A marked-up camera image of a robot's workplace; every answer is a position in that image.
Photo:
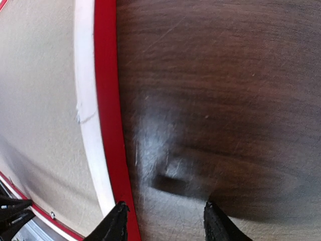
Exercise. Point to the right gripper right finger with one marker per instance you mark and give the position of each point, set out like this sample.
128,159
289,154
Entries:
219,227

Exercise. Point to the wooden picture frame red edge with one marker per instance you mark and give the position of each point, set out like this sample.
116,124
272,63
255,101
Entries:
98,116

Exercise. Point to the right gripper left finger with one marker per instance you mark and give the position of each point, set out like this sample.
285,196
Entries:
113,227

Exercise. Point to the brown backing board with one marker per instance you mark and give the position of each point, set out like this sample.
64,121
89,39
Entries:
41,144

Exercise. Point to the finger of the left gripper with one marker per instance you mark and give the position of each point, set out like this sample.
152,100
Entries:
15,213

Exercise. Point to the aluminium front rail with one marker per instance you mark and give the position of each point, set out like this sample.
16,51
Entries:
36,229

